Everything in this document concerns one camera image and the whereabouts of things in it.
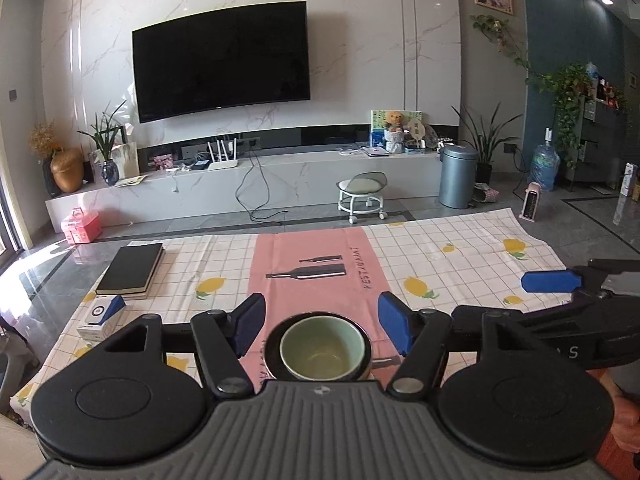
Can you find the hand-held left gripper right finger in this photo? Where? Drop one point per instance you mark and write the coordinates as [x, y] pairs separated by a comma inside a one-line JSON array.
[[394, 322]]

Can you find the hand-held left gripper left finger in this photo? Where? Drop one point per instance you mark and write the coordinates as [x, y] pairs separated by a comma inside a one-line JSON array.
[[251, 317]]

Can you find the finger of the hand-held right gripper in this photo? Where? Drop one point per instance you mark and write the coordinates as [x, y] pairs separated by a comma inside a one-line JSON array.
[[565, 317], [550, 281]]

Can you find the blue steel bowl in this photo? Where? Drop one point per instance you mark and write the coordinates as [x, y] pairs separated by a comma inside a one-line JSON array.
[[270, 355]]

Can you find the green ceramic bowl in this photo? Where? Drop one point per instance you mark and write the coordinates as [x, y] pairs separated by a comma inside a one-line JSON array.
[[320, 355]]

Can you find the pink placemat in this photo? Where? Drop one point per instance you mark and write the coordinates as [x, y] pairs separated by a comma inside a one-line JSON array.
[[280, 260]]

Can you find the red cloth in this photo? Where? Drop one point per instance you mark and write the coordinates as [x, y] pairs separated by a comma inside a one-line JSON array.
[[622, 420]]

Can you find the small pink heater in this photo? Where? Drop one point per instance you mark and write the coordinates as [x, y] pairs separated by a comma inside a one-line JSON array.
[[530, 205]]

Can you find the blue water jug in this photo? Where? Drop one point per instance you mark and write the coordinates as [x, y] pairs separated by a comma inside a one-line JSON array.
[[545, 167]]

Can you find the white printed carton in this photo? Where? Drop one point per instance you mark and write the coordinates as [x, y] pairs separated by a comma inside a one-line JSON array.
[[627, 190]]

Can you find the black notebook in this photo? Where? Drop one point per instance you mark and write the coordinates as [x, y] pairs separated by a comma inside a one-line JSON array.
[[130, 270]]

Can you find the grey trash can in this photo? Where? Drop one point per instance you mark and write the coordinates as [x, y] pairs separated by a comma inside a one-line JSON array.
[[457, 180]]

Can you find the white rolling stool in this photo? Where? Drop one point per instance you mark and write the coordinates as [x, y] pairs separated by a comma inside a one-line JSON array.
[[361, 186]]

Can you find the dark cabinet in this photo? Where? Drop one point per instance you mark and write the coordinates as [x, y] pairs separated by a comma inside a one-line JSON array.
[[600, 150]]

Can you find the white marble tv console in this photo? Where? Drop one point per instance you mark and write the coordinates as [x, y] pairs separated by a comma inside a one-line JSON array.
[[300, 185]]

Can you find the white and blue box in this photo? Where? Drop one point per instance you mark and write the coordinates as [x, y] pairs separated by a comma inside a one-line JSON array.
[[97, 320]]

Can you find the white router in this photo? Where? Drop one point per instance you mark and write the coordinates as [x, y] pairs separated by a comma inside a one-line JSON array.
[[222, 165]]

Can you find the tall potted plant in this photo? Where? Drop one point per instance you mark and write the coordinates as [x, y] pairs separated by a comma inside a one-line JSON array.
[[482, 140]]

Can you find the silver laptop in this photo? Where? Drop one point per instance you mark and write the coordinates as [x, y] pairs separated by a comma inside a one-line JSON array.
[[378, 152]]

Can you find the pink photo card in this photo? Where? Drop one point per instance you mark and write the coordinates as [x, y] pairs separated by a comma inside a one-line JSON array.
[[162, 162]]

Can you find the paper sheet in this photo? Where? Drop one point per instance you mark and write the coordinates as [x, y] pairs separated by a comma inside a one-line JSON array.
[[131, 181]]

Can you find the painted canvas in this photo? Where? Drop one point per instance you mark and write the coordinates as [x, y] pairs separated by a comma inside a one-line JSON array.
[[377, 132]]

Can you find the pink storage box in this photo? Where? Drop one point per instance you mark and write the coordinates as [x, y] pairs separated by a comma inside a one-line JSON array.
[[82, 227]]

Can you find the trailing ivy plant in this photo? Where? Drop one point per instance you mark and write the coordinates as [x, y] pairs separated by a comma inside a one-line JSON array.
[[567, 90]]

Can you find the round hand fan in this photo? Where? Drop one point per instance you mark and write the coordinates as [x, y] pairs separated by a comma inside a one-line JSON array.
[[417, 131]]

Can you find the white tote bag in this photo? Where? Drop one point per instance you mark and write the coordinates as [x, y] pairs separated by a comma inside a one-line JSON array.
[[125, 162]]

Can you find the teddy bear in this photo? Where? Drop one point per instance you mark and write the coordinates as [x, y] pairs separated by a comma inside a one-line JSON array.
[[395, 120]]

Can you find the plant in blue vase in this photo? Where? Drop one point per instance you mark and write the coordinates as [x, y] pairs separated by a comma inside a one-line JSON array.
[[107, 140]]

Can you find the golden vase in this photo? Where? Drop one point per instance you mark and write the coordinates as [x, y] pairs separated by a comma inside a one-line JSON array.
[[67, 172]]

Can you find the black television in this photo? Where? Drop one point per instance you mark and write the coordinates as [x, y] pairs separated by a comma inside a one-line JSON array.
[[220, 60]]

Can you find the beige cushion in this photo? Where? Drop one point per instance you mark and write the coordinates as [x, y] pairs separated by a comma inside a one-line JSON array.
[[17, 450]]

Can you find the dried yellow flowers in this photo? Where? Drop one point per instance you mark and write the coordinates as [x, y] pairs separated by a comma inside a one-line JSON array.
[[45, 140]]

